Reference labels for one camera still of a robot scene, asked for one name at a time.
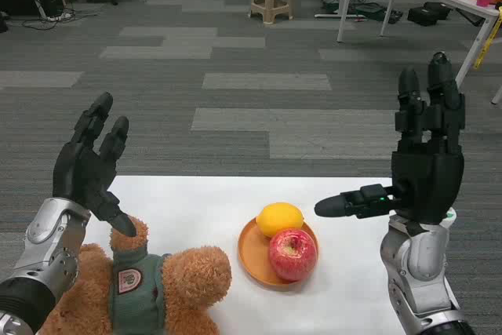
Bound clear bottle with green label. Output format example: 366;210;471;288
441;208;458;230

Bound black flat case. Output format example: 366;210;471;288
354;2;404;24

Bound red apple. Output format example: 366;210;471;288
268;228;318;283

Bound black bag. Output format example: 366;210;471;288
407;2;453;27

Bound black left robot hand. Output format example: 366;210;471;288
53;91;137;238

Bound orange round plate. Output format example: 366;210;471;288
237;216;320;293

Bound brown toy bear green sweater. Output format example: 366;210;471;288
38;215;233;335

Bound yellow measuring strip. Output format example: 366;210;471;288
473;5;502;71

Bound yellow lemon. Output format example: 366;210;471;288
255;202;306;239

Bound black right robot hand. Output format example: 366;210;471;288
313;51;467;226

